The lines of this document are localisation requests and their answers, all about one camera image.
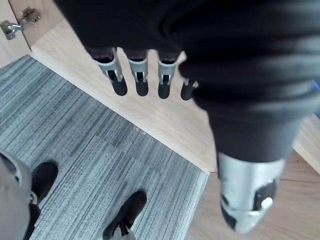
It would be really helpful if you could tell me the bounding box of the silver right robot leg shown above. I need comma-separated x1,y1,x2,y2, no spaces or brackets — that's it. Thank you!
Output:
120,221,137,240

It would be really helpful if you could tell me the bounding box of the silver left robot leg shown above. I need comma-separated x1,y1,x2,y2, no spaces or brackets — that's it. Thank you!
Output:
0,149,42,240

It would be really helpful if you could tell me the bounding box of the dark robot foot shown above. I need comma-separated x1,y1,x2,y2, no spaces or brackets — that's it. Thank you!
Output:
102,190,148,240
30,161,59,205

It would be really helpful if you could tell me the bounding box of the silver metal door hinge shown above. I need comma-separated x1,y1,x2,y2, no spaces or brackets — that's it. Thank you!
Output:
0,7,42,41

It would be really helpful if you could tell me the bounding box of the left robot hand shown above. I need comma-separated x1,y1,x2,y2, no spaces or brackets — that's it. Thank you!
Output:
53,0,320,235

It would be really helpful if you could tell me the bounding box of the dark right robot foot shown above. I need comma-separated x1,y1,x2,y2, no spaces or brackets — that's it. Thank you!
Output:
102,190,148,240

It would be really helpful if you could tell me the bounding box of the light wooden cabinet door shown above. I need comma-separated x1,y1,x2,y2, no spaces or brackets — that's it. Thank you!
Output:
0,0,32,69

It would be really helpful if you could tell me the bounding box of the light wooden cabinet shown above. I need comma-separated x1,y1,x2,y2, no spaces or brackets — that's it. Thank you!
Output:
8,0,320,176

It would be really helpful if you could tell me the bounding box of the silver robot leg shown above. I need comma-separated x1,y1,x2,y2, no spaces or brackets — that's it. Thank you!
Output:
120,221,137,240
0,149,42,240

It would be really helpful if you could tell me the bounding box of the dark left robot foot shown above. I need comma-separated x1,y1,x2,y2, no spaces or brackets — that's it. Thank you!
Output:
30,161,59,205

